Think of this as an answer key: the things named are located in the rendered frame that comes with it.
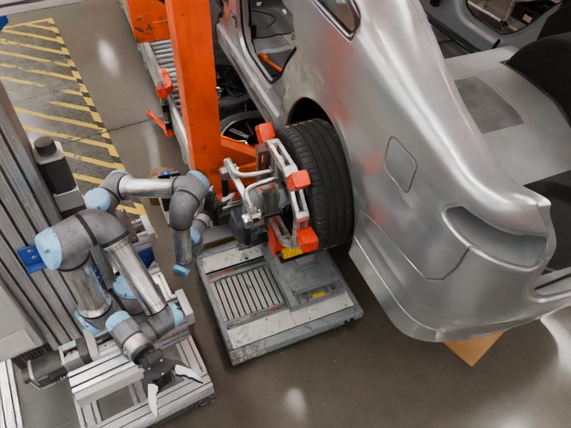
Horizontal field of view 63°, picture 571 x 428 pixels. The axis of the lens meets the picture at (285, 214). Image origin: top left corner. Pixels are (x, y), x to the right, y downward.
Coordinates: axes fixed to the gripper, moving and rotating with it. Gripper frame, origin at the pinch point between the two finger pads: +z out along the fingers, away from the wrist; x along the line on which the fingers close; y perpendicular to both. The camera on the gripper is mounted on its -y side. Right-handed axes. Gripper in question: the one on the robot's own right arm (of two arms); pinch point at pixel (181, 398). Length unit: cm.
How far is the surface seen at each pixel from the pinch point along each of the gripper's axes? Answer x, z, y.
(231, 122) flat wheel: -155, -164, 53
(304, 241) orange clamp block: -90, -34, 23
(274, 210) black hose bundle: -85, -51, 13
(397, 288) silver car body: -94, 11, 14
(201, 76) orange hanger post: -91, -114, -21
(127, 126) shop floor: -133, -272, 107
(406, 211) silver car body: -92, 3, -23
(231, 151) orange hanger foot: -111, -112, 29
